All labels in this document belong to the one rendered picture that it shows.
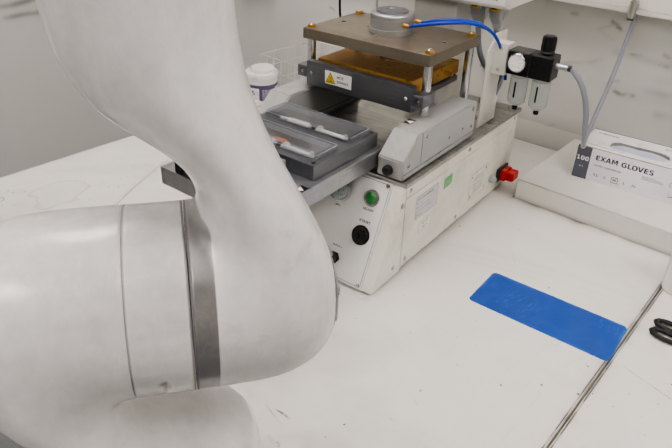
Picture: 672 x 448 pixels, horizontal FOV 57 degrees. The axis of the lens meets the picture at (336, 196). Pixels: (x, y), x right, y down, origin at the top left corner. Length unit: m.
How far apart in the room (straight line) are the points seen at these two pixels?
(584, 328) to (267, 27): 1.54
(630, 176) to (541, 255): 0.29
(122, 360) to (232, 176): 0.12
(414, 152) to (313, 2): 1.12
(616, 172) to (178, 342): 1.16
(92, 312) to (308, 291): 0.12
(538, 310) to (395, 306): 0.23
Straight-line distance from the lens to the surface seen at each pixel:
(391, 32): 1.14
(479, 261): 1.17
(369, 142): 1.01
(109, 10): 0.31
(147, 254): 0.36
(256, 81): 1.64
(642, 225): 1.32
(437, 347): 0.97
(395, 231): 1.04
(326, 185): 0.93
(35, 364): 0.37
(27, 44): 2.45
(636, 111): 1.60
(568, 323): 1.08
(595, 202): 1.35
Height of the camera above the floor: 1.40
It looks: 29 degrees down
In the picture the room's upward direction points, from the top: 2 degrees clockwise
